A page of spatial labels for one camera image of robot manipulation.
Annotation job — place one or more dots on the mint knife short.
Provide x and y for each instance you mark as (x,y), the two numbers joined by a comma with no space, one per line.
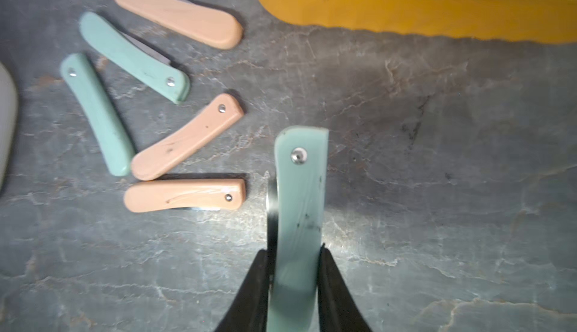
(113,139)

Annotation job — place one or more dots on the pink knife centre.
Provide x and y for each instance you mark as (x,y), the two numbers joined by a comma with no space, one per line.
(221,114)

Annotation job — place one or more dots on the yellow storage box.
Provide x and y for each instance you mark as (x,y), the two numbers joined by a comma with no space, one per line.
(542,21)

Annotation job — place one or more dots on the pink knife lower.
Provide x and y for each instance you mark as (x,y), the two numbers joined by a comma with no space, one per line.
(204,194)

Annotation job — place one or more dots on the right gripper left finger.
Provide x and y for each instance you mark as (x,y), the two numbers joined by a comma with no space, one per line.
(248,311)

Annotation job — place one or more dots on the pink knife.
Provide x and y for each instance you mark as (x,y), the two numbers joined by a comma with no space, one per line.
(204,194)
(221,114)
(209,26)

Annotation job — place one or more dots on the white storage box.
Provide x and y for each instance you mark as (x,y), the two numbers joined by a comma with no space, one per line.
(8,114)

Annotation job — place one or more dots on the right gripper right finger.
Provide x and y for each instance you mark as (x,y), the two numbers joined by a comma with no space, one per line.
(337,309)

